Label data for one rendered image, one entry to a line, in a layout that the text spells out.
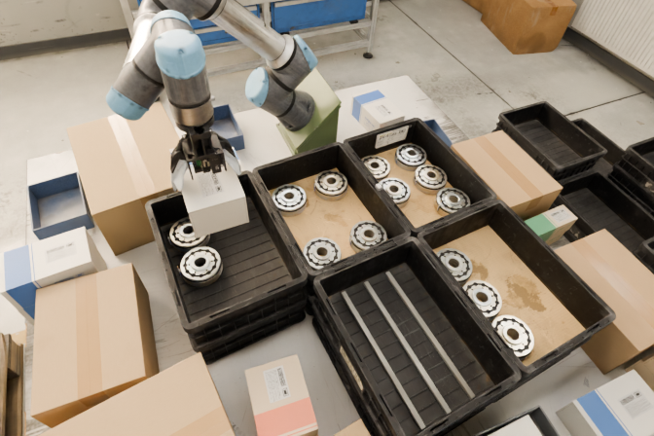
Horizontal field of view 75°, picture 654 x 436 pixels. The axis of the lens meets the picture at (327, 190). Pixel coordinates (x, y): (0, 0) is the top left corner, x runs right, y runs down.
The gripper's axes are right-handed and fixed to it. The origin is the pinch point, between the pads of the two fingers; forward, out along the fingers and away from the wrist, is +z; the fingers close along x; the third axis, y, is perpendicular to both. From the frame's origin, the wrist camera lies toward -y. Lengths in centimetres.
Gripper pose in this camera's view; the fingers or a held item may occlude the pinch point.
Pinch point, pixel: (207, 179)
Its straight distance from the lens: 99.8
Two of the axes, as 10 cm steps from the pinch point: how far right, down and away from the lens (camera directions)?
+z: -0.6, 6.6, 7.5
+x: 9.1, -2.7, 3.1
